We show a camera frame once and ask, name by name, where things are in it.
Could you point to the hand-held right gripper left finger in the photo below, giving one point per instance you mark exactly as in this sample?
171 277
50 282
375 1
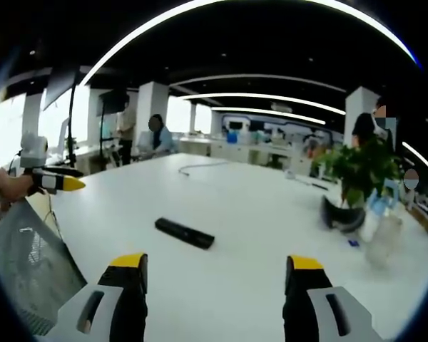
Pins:
125 299

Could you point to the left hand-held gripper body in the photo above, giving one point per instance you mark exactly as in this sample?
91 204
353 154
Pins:
34 151

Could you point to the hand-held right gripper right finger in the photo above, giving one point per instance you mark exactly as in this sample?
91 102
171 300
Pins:
314 299

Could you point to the black remote control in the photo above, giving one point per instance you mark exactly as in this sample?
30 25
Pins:
184 234

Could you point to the person's left hand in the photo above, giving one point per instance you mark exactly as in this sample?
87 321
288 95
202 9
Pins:
5 185

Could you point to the small blue card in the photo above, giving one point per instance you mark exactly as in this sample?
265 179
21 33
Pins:
353 243

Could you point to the grey mesh office chair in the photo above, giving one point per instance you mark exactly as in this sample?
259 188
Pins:
30 263

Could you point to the black headset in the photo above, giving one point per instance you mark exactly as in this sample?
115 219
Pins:
340 215

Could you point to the green potted plant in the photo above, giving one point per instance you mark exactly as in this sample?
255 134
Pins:
364 171

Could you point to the white counter cabinets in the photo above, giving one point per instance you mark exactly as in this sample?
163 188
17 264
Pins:
249 151

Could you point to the black wall screen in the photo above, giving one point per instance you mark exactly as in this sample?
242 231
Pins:
108 101

